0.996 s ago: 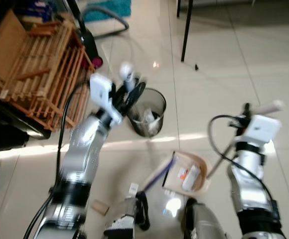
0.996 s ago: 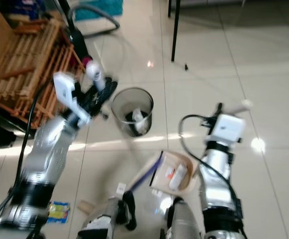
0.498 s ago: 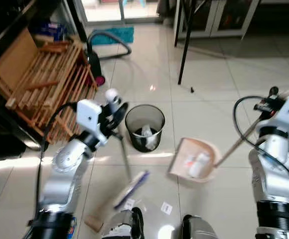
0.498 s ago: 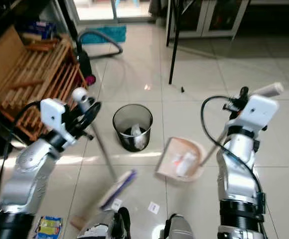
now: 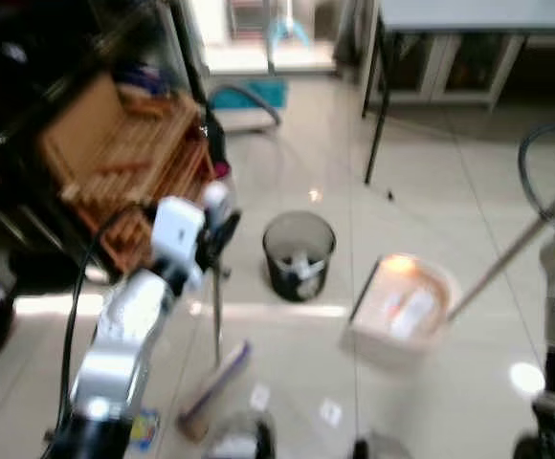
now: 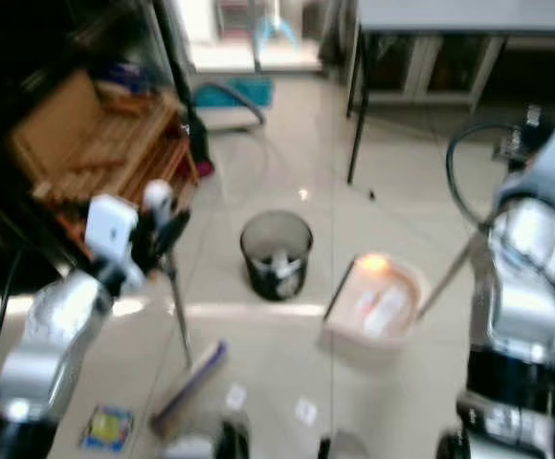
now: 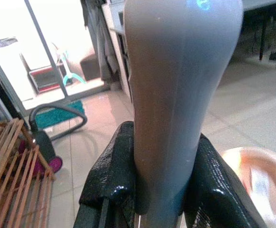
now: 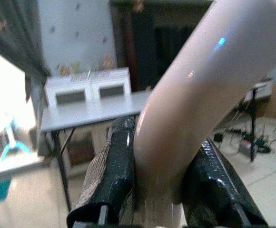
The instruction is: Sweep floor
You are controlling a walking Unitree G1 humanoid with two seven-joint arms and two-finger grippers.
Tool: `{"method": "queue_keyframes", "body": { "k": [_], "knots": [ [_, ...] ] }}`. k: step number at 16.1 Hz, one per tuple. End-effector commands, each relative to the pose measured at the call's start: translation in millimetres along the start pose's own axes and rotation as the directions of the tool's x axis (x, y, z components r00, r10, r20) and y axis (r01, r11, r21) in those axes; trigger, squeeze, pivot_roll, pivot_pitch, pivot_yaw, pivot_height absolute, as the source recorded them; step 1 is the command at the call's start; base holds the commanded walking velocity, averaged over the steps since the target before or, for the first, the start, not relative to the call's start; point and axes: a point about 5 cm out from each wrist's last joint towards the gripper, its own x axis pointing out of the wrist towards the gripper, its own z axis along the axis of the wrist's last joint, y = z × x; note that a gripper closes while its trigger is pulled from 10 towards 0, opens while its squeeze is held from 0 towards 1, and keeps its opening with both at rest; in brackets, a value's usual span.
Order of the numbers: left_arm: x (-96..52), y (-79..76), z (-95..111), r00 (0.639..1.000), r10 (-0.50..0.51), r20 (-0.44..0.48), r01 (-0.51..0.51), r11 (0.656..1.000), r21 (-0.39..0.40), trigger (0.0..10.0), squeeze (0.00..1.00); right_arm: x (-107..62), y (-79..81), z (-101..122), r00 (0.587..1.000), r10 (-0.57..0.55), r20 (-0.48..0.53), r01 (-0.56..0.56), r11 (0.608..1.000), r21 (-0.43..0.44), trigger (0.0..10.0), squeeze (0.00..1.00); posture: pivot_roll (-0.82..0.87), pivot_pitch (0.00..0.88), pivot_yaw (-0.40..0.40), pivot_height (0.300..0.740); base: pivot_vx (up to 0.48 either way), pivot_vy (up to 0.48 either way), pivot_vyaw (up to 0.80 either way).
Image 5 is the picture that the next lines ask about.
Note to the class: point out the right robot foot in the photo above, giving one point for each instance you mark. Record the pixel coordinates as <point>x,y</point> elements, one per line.
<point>383,448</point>

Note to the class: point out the black mesh waste bin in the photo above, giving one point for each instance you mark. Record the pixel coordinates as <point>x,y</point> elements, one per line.
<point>299,253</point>

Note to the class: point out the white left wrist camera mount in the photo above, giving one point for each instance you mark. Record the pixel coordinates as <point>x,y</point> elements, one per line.
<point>177,229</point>

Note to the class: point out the teal floor mat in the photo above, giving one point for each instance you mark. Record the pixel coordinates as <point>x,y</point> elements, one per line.
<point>258,96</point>

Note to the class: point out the white paper scrap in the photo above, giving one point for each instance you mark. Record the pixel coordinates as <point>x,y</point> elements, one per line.
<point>258,396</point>
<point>330,412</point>

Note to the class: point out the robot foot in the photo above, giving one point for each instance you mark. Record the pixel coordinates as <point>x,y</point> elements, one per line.
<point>239,440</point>
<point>383,448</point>

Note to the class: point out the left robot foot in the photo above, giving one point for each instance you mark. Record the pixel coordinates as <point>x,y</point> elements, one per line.
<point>239,440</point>

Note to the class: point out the white low cabinet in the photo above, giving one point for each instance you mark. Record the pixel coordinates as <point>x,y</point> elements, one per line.
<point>469,62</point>

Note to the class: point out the grey table with black legs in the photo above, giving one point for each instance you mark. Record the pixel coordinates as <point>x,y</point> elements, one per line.
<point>478,14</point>

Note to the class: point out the colourful blue yellow card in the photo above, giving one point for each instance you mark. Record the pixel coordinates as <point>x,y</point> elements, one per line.
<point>145,430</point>

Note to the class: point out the wooden slatted crate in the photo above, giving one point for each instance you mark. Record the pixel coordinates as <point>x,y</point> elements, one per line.
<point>115,153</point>

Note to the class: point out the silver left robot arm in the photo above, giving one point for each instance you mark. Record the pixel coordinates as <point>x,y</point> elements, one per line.
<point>120,330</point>

